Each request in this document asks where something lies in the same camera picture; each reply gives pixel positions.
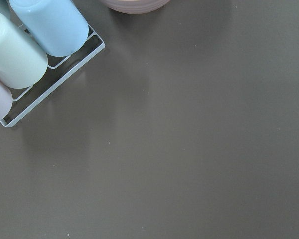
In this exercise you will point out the pink ribbed bowl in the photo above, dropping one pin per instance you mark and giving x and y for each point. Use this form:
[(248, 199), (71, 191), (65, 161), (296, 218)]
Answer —
[(134, 6)]

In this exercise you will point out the light blue cup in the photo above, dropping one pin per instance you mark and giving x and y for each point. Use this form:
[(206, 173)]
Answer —
[(57, 25)]

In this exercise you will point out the mint green cup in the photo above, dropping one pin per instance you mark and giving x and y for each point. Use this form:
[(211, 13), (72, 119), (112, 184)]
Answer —
[(22, 61)]

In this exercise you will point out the white wire cup rack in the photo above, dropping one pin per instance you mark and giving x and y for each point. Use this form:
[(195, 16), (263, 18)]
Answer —
[(58, 71)]

